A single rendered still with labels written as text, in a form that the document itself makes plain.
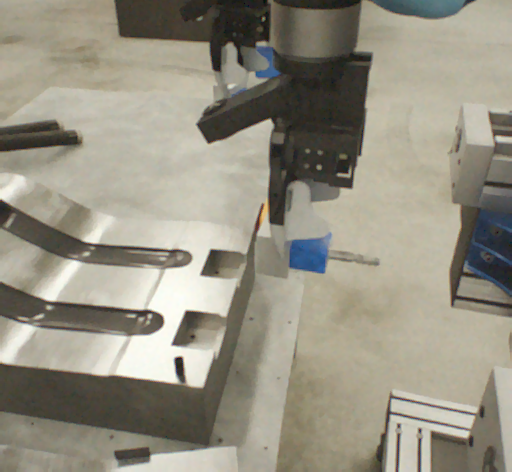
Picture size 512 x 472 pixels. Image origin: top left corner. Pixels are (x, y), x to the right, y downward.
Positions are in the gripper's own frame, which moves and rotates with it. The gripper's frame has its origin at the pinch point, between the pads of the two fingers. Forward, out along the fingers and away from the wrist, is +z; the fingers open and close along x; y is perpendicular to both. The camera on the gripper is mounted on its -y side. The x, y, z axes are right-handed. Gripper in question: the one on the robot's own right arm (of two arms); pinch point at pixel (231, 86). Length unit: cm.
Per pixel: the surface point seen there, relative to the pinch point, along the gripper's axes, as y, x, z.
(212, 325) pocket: 26, -43, 8
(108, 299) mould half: 14.9, -46.9, 6.2
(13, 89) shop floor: -255, 128, 95
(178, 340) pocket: 24, -47, 8
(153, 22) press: -249, 258, 81
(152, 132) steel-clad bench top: -21.5, 1.6, 14.8
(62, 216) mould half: 0.0, -39.5, 4.7
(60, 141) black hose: -30.4, -14.5, 12.4
